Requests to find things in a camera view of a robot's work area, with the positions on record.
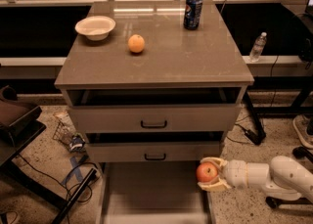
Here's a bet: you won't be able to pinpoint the dark office chair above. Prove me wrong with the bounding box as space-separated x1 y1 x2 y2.
0 86 46 166

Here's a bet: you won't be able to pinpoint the white sneaker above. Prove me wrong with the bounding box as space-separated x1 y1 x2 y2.
292 114 313 150

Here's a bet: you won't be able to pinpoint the grey drawer cabinet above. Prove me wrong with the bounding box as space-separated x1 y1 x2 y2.
54 0 255 224

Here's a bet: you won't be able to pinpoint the clear plastic water bottle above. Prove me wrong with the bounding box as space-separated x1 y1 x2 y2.
248 32 267 63

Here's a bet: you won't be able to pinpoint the red apple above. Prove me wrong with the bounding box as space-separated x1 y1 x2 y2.
196 162 218 183

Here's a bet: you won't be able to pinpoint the black table leg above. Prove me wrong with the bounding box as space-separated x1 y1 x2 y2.
51 168 97 224

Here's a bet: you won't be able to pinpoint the orange fruit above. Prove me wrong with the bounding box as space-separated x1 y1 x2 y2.
128 34 145 53

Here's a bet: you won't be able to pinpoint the small wire basket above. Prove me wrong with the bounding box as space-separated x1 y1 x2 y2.
53 121 75 146

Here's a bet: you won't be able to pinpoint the black floor cables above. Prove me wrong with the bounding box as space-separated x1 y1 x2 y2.
16 153 99 204

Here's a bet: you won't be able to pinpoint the white paper bowl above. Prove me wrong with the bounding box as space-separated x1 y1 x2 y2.
75 16 115 41

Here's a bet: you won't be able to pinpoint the black chair caster base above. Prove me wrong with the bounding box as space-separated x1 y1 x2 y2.
266 147 313 208

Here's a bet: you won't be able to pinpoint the middle grey drawer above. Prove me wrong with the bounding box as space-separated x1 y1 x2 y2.
85 132 223 162

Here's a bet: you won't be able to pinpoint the grey drawer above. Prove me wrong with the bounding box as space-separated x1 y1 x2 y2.
96 161 216 224
69 87 241 133
85 132 223 162

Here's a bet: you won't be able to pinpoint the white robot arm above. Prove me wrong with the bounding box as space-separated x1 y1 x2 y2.
196 156 313 203

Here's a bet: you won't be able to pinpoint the bottom grey drawer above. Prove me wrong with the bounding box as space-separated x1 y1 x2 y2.
96 161 216 224

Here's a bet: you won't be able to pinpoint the top grey drawer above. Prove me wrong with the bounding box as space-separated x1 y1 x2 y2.
69 87 241 133

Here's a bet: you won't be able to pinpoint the black power adapter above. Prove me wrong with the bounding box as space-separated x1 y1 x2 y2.
244 129 263 146

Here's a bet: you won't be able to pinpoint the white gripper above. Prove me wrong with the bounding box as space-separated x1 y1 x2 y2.
198 157 248 192

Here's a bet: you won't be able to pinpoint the blue pepsi can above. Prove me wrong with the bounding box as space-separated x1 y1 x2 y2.
184 0 202 30

